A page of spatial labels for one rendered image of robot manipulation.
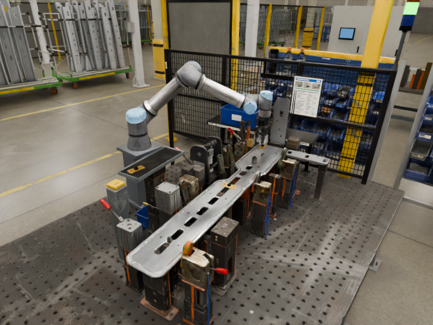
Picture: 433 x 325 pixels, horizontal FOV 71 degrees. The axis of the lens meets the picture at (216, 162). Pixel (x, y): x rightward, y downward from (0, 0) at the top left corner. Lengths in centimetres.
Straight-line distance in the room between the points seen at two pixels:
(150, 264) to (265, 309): 56
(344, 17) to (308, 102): 592
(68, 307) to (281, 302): 95
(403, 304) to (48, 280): 232
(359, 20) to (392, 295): 645
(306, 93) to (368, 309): 161
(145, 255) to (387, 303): 193
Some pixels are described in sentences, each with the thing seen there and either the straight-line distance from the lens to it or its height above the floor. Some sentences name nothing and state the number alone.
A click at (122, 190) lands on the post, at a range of 147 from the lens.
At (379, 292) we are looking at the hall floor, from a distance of 276.
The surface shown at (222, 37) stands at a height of 159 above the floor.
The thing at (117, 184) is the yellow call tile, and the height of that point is 116.
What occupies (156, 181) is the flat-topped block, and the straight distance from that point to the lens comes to 163.
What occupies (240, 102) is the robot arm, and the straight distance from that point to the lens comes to 175.
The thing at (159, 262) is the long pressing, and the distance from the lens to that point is 126.
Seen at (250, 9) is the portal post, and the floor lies 188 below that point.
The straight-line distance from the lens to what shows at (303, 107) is 246.
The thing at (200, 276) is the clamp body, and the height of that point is 101.
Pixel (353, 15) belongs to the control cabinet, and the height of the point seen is 181.
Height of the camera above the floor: 188
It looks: 27 degrees down
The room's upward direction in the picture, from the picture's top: 1 degrees clockwise
